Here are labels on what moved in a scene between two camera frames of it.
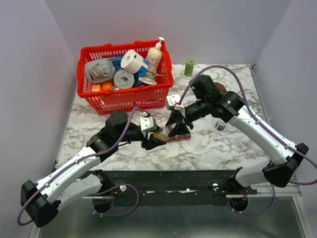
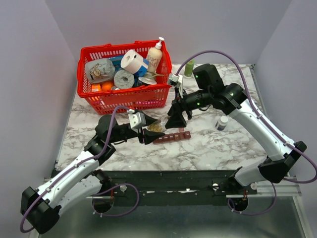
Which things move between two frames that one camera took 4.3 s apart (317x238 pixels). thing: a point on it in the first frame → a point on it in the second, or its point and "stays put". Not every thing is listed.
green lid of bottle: x=188 y=67 stays put
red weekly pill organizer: x=179 y=138 stays put
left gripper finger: x=157 y=129 → x=149 y=120
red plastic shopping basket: x=128 y=99 stays put
